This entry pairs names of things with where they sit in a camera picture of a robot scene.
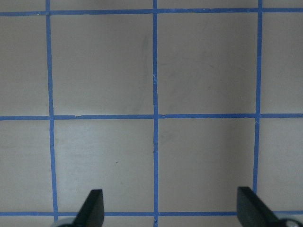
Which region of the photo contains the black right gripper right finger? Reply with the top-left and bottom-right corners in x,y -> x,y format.
237,186 -> 279,227

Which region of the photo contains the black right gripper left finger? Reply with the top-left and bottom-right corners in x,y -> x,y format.
72,189 -> 105,227

